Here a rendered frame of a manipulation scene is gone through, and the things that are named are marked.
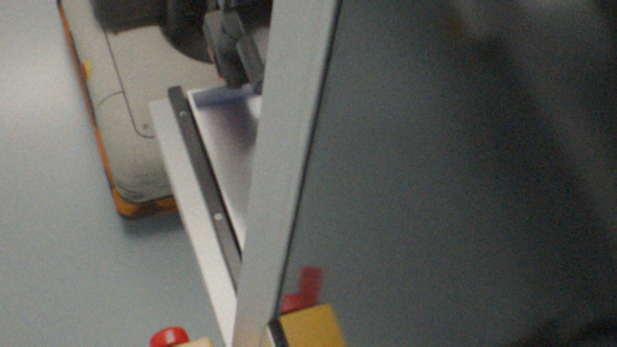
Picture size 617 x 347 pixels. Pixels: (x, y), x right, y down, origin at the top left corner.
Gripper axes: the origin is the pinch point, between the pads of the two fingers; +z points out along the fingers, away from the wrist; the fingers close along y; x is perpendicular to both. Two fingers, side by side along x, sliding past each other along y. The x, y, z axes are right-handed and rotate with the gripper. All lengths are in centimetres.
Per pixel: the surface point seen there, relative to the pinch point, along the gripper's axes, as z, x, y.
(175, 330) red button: -16.0, -17.8, 33.2
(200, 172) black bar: -0.8, -8.0, 11.7
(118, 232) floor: 95, -12, -15
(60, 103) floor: 102, -16, -51
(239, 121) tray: 2.3, -0.6, 5.1
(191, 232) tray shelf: 0.1, -11.1, 18.7
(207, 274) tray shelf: -0.9, -10.8, 24.5
